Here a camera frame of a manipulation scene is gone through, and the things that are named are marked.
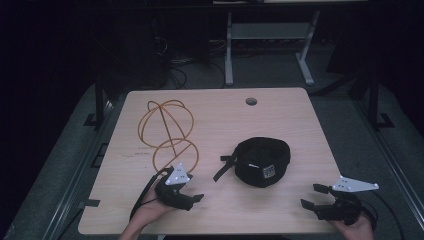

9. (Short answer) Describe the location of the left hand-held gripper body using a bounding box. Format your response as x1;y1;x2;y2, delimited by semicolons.
154;162;195;212

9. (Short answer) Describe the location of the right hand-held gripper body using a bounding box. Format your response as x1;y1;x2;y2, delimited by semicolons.
314;175;380;226

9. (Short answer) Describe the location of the gold wire hat stand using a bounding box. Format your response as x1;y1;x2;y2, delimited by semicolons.
137;99;201;175

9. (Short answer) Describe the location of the black cap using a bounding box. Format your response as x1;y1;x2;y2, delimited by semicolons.
212;136;292;189

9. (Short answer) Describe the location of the person's right hand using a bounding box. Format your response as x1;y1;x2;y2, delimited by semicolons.
328;213;376;240

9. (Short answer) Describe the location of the person's left hand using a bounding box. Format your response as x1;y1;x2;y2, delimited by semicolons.
131;187;178;231

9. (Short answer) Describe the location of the black tape strip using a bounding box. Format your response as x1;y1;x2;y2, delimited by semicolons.
77;198;101;210

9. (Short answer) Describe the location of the black metal stand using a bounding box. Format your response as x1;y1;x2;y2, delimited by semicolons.
364;63;396;132
83;64;116;132

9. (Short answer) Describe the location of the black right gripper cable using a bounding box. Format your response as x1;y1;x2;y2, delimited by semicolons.
359;190;406;240

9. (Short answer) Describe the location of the aluminium rail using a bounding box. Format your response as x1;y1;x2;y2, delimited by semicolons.
41;99;116;240
353;98;424;232

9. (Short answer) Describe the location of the bundle of floor cables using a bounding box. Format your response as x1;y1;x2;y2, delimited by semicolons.
151;34;228;91

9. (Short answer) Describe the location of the white metal desk frame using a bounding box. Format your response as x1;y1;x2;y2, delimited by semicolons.
224;9;322;88

